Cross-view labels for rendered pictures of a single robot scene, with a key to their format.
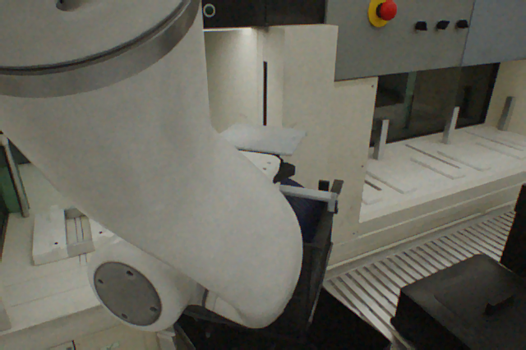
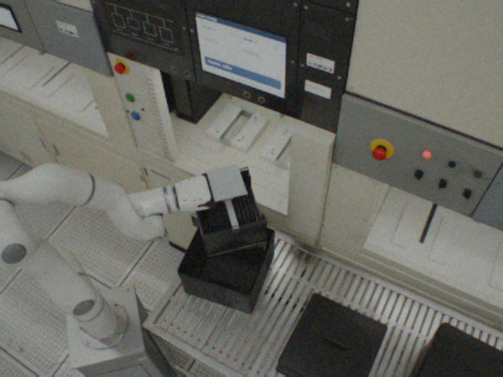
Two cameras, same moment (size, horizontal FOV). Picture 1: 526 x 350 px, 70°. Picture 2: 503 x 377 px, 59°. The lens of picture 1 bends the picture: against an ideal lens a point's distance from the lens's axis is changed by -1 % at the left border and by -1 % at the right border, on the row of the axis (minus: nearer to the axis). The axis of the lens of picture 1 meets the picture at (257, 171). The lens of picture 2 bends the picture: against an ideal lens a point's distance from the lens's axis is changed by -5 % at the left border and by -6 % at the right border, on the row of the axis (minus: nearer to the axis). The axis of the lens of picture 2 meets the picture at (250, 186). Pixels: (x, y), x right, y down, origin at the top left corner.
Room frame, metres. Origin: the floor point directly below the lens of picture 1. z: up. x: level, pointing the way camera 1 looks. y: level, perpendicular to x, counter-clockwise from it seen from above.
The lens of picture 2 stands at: (0.13, -0.78, 2.41)
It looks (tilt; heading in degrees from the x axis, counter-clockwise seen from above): 54 degrees down; 58
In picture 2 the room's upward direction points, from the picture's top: 3 degrees counter-clockwise
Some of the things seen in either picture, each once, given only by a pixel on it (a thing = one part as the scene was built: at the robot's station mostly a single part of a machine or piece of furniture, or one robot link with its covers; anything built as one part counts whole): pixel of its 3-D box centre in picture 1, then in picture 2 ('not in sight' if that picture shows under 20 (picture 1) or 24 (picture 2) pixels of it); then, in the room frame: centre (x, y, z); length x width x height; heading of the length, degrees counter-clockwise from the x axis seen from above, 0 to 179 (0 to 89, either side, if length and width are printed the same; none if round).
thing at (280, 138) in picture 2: not in sight; (291, 147); (0.98, 0.24, 0.89); 0.22 x 0.21 x 0.04; 26
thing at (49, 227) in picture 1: (77, 226); (236, 126); (0.86, 0.48, 0.89); 0.22 x 0.21 x 0.04; 26
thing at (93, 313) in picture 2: not in sight; (70, 283); (-0.03, 0.08, 1.07); 0.19 x 0.12 x 0.24; 95
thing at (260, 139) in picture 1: (259, 229); (227, 211); (0.52, 0.00, 1.11); 0.24 x 0.20 x 0.32; 71
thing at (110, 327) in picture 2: not in sight; (95, 315); (-0.03, 0.05, 0.85); 0.19 x 0.19 x 0.18
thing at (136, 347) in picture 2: not in sight; (128, 355); (-0.03, 0.05, 0.38); 0.28 x 0.28 x 0.76; 71
